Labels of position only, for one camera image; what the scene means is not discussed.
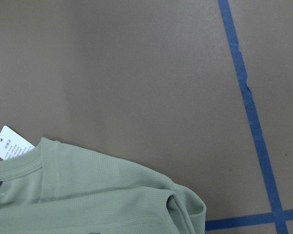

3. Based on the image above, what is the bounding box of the olive green long-sleeve shirt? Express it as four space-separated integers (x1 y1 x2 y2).
0 138 207 234

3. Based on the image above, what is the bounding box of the white paper hang tag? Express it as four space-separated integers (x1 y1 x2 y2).
0 125 35 160

